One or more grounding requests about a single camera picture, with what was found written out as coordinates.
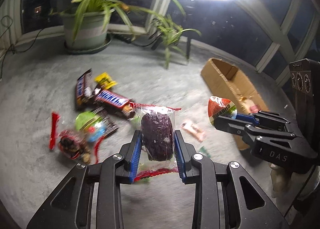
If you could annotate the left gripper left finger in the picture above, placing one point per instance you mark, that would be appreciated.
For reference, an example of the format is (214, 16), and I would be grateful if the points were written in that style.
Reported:
(70, 203)

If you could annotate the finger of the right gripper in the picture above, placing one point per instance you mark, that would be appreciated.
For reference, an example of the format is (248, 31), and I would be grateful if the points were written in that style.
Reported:
(265, 119)
(240, 130)

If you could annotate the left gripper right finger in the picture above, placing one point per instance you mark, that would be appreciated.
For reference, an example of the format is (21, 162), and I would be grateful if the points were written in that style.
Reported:
(226, 196)

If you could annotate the red green snack packet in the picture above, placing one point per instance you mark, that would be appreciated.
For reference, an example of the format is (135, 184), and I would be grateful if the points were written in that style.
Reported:
(221, 107)

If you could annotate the red nut snack packet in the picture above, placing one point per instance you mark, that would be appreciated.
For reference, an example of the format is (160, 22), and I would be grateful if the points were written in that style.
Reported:
(73, 144)

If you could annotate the pink small candy wrapper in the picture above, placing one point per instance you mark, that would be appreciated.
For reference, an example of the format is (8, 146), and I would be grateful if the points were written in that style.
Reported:
(193, 130)

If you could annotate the green blue snack packet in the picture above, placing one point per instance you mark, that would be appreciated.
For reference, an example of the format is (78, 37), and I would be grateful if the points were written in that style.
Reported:
(91, 125)

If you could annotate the dark brown patterned candy packet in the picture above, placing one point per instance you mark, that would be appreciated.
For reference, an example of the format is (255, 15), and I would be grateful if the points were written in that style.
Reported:
(109, 126)

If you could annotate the red stick snack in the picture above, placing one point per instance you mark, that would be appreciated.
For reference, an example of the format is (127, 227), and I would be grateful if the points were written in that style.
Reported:
(53, 134)

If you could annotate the dark plum snack clear packet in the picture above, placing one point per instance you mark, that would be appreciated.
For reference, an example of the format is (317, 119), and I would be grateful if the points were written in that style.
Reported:
(157, 124)

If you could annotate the Snickers bar English label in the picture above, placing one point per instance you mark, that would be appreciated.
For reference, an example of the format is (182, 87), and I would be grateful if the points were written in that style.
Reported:
(114, 103)

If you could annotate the Snickers bar Chinese label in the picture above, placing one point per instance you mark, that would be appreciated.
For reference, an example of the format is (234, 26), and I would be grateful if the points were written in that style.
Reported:
(83, 90)

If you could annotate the yellow candy packet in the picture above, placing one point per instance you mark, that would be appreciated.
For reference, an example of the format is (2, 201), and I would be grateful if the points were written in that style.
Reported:
(104, 81)

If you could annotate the right hand in white glove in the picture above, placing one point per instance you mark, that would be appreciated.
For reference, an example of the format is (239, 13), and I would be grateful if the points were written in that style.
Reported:
(281, 180)

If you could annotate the brown cardboard box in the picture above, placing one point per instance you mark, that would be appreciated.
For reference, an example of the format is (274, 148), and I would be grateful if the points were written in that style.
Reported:
(230, 83)

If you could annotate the black tripod stand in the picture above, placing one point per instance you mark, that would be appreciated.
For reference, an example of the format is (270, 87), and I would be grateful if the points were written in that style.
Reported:
(188, 48)

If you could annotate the small spider plantlet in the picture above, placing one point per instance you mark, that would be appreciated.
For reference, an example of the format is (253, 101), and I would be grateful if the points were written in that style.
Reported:
(169, 34)

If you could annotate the black power strip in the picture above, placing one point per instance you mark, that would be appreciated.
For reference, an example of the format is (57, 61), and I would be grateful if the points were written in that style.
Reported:
(152, 41)

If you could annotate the green plant pot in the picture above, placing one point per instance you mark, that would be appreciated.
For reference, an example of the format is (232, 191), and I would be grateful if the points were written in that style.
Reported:
(91, 35)

